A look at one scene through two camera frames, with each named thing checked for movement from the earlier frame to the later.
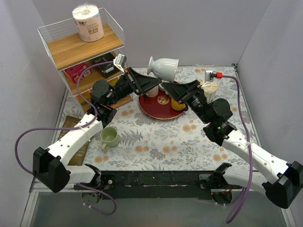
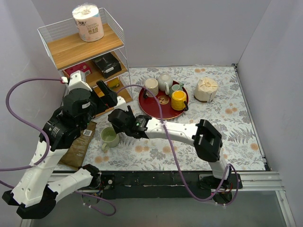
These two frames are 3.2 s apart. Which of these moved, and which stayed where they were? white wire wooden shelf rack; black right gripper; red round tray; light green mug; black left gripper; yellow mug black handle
Moved: black left gripper; black right gripper
Stayed: white wire wooden shelf rack; yellow mug black handle; light green mug; red round tray
